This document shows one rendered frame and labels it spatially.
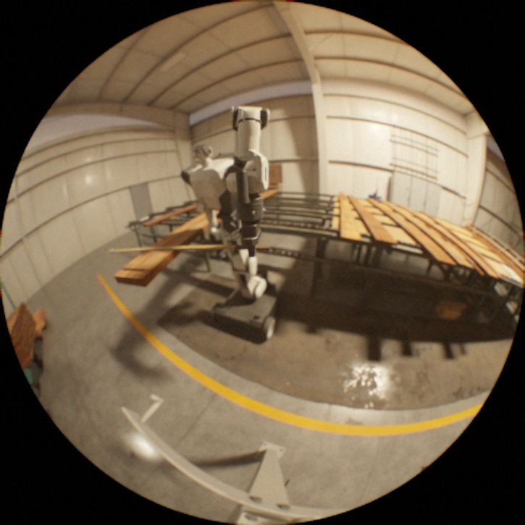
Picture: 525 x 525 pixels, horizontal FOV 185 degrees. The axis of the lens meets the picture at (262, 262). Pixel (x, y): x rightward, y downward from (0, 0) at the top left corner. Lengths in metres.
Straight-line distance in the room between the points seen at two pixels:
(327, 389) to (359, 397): 0.27
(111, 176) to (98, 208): 1.55
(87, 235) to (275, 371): 8.11
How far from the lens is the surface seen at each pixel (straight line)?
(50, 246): 8.37
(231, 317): 1.45
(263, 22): 6.62
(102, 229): 8.38
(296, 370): 1.36
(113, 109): 9.82
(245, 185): 0.47
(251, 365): 1.38
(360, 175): 7.52
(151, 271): 0.86
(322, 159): 6.65
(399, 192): 7.33
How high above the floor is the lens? 1.26
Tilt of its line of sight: 30 degrees down
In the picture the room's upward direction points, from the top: 3 degrees counter-clockwise
